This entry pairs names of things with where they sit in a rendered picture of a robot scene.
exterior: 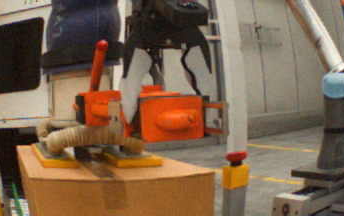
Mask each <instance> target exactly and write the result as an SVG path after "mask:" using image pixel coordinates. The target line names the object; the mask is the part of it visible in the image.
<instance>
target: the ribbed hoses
mask: <svg viewBox="0 0 344 216"><path fill-rule="evenodd" d="M51 127H52V124H50V119H47V120H46V119H45V120H43V121H42V122H40V123H39V124H38V125H37V127H36V128H37V136H38V139H39V138H40V137H43V136H48V137H47V140H46V141H47V147H48V151H49V155H51V156H62V155H63V151H62V149H64V148H67V147H69V148H70V146H72V147H73V146H76V145H77V146H79V145H80V146H82V145H88V144H89V145H92V144H102V145H104V144H106V145H107V144H108V143H109V144H110V145H112V144H113V145H115V144H117V145H120V146H123V145H124V146H123V148H122V150H123V153H124V154H125V155H138V154H140V155H142V151H143V149H144V147H145V146H147V144H148V143H143V142H142V141H141V140H137V139H134V138H126V137H124V136H122V135H120V134H118V133H115V132H112V131H110V130H109V125H108V126H100V125H95V126H86V125H83V126H80V127H79V126H77V127H76V126H74V128H73V127H71V128H70V129H69V128H67V129H65V128H64V129H63V130H60V131H57V132H56V131H55V132H53V133H51ZM49 133H50V134H49ZM48 134H49V135H48Z"/></svg>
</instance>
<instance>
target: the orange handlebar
mask: <svg viewBox="0 0 344 216"><path fill-rule="evenodd" d="M159 95H181V92H179V91H144V93H140V95H139V97H141V96H159ZM110 101H121V99H120V98H117V99H111V100H108V101H102V102H95V103H93V104H92V106H91V108H90V110H91V113H93V114H94V115H97V116H100V117H96V119H98V120H101V121H109V118H108V102H110ZM200 122H201V114H200V113H199V112H198V111H197V110H195V109H186V110H167V111H161V112H159V113H158V114H157V115H156V116H155V119H154V123H155V126H156V127H157V128H158V129H163V130H181V129H189V128H193V127H196V126H198V125H199V123H200Z"/></svg>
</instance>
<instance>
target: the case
mask: <svg viewBox="0 0 344 216"><path fill-rule="evenodd" d="M73 147H74V146H73ZM73 147H72V146H70V148H69V147H67V148H64V149H63V150H65V151H66V152H67V153H68V154H70V155H71V156H73V157H74V158H75V159H76V160H77V162H78V166H79V168H78V169H75V168H72V169H69V168H65V169H64V168H59V169H58V168H43V167H42V165H41V164H40V162H39V161H38V159H37V157H36V156H35V154H34V153H33V151H32V146H30V145H29V146H24V145H23V146H17V152H18V160H19V166H20V172H21V177H22V183H23V187H24V193H25V196H26V202H27V204H28V209H29V213H30V216H214V201H215V193H214V191H215V178H216V174H215V171H213V170H210V169H207V168H205V169H204V168H201V167H198V166H196V165H189V164H186V163H183V162H181V161H178V160H171V159H168V158H165V157H162V156H159V155H156V154H153V153H150V152H147V151H142V152H145V153H148V154H151V155H153V156H156V157H159V158H161V159H162V163H163V167H157V166H155V167H146V168H127V169H124V168H116V167H114V166H112V165H110V164H109V163H107V162H105V161H104V160H102V159H100V158H99V157H97V156H95V155H94V154H92V153H91V159H90V160H87V159H81V160H79V159H77V158H76V157H75V153H74V149H73Z"/></svg>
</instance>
